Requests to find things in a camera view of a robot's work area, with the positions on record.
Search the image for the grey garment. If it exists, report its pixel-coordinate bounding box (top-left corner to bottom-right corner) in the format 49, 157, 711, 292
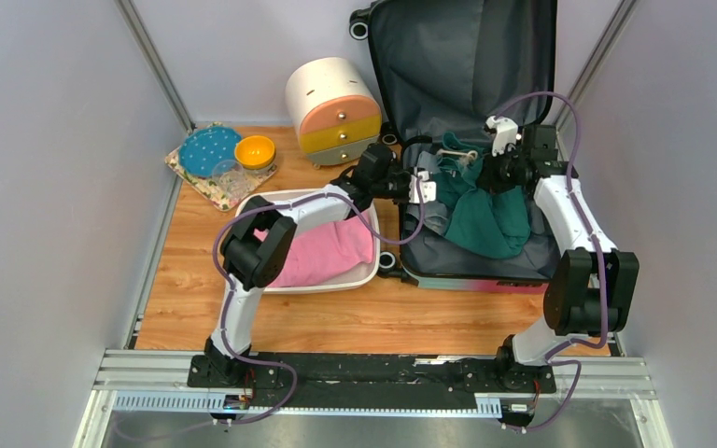
416, 152, 460, 235

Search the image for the dark green garment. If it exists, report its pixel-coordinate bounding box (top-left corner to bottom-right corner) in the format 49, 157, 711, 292
432, 132, 531, 259

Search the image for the round pastel drawer cabinet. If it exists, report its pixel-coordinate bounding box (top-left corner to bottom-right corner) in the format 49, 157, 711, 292
285, 57, 383, 166

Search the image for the white plastic basin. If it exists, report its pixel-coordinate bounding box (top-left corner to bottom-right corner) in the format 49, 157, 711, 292
234, 188, 382, 296

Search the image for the pink and teal kids suitcase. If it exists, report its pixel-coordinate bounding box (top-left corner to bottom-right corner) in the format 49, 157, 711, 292
349, 1, 560, 294

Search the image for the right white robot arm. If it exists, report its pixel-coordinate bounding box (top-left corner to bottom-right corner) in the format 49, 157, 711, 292
477, 116, 640, 393

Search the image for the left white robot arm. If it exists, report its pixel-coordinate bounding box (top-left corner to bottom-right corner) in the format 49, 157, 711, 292
204, 144, 437, 387

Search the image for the floral patterned placemat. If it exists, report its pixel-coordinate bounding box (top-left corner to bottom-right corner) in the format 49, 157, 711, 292
164, 123, 276, 212

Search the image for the yellow bowl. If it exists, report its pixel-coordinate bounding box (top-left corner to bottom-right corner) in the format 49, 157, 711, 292
234, 135, 276, 171

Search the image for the clear glass cup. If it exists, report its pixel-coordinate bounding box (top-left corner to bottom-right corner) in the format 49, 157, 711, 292
211, 159, 252, 196

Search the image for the blue polka dot plate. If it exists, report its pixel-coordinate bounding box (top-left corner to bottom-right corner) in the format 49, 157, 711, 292
178, 125, 243, 177

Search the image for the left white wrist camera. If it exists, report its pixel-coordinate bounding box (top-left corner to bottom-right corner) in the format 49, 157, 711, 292
410, 170, 437, 204

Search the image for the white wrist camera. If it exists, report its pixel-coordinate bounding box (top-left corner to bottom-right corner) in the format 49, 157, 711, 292
410, 170, 437, 204
484, 116, 519, 157

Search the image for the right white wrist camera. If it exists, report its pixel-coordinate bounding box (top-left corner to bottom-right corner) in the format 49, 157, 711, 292
484, 116, 519, 157

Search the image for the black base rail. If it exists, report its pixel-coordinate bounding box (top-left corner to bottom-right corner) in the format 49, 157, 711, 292
187, 351, 556, 425

